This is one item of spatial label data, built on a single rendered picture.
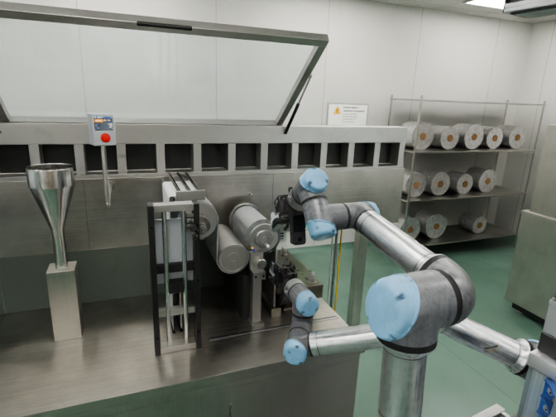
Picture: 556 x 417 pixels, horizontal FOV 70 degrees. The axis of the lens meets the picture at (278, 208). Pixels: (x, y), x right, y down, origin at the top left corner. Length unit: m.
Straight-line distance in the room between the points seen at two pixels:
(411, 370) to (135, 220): 1.29
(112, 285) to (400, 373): 1.35
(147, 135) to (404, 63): 3.83
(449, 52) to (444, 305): 4.85
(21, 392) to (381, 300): 1.13
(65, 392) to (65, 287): 0.36
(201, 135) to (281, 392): 1.07
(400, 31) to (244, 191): 3.59
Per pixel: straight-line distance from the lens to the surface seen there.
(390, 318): 0.78
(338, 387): 1.72
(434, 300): 0.80
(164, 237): 1.35
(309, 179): 1.09
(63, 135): 1.74
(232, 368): 1.45
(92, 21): 1.35
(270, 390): 1.58
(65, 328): 1.69
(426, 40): 5.30
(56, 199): 1.50
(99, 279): 1.89
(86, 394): 1.44
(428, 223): 5.09
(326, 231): 1.07
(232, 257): 1.56
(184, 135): 1.74
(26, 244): 1.85
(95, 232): 1.81
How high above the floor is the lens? 1.78
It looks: 16 degrees down
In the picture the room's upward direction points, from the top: 2 degrees clockwise
